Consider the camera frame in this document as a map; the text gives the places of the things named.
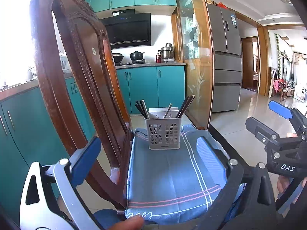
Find dark brown chopstick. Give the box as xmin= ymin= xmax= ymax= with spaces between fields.
xmin=178 ymin=95 xmax=195 ymax=118

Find light wooden chopstick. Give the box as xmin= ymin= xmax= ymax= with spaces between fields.
xmin=163 ymin=103 xmax=172 ymax=118

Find teal lower kitchen cabinets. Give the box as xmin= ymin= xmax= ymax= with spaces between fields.
xmin=1 ymin=66 xmax=185 ymax=224

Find person's right hand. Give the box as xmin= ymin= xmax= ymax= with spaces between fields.
xmin=276 ymin=175 xmax=307 ymax=200

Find person's left hand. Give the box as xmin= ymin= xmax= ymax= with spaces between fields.
xmin=108 ymin=215 xmax=144 ymax=230

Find blue-grey striped towel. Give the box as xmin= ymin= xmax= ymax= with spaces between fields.
xmin=125 ymin=125 xmax=230 ymax=225

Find dark red chopstick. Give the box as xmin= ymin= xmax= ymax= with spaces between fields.
xmin=176 ymin=96 xmax=189 ymax=118

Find white plastic utensil basket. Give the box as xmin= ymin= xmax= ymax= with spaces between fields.
xmin=145 ymin=107 xmax=181 ymax=150

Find silver refrigerator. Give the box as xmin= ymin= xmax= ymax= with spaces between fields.
xmin=208 ymin=4 xmax=243 ymax=113

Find black patterned chopstick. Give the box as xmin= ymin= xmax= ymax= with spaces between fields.
xmin=135 ymin=102 xmax=145 ymax=117

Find beige tipped dark chopstick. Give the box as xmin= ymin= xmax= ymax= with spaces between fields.
xmin=141 ymin=100 xmax=150 ymax=119

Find carved wooden chair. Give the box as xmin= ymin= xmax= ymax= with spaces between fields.
xmin=30 ymin=0 xmax=133 ymax=211

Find white dish rack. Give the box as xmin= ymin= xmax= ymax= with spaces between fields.
xmin=59 ymin=55 xmax=70 ymax=73

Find black wok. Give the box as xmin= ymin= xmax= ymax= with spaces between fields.
xmin=112 ymin=53 xmax=124 ymax=65

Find wood framed glass sliding door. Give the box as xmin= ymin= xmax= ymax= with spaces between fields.
xmin=172 ymin=0 xmax=214 ymax=129

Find red thermos bottle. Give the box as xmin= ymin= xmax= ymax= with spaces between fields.
xmin=156 ymin=53 xmax=161 ymax=63

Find black clay pot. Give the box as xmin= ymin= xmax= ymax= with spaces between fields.
xmin=129 ymin=50 xmax=144 ymax=61

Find black range hood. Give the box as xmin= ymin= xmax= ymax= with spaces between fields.
xmin=100 ymin=13 xmax=151 ymax=49

